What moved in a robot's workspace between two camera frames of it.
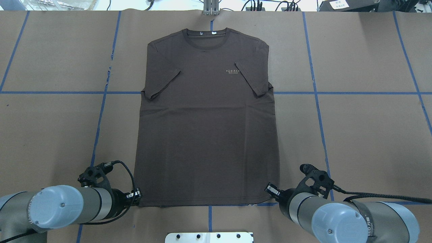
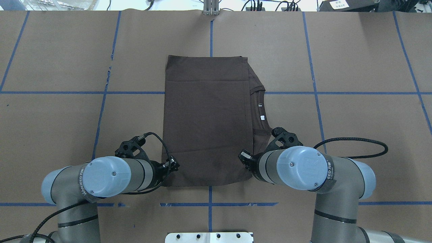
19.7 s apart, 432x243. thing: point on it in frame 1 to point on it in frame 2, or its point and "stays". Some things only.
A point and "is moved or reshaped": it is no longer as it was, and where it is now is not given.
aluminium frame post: (211, 7) stays
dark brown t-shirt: (207, 134) is moved or reshaped
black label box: (348, 5) stays
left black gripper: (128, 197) to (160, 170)
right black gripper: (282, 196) to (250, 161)
